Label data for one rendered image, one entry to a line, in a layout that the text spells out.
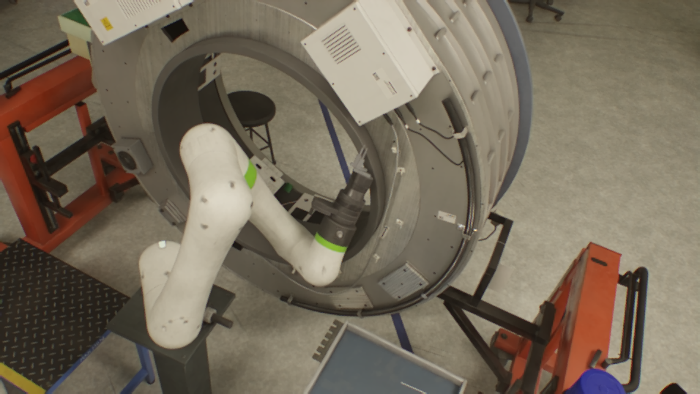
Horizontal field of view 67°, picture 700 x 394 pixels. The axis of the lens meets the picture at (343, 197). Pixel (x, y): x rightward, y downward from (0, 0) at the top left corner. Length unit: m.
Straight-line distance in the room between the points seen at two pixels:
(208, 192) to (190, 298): 0.30
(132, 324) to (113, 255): 1.41
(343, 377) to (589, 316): 0.80
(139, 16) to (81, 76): 1.10
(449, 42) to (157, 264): 0.92
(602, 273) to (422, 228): 0.70
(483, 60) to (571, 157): 2.79
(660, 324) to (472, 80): 2.31
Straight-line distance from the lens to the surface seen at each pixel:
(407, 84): 1.19
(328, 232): 1.38
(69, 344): 2.05
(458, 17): 1.49
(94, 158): 2.82
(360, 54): 1.21
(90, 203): 2.96
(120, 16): 1.56
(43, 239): 2.80
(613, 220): 3.88
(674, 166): 4.68
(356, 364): 1.86
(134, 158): 2.07
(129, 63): 1.90
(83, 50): 2.17
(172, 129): 1.94
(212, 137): 1.18
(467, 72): 1.41
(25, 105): 2.43
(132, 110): 2.02
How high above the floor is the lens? 2.28
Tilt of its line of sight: 44 degrees down
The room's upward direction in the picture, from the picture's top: 10 degrees clockwise
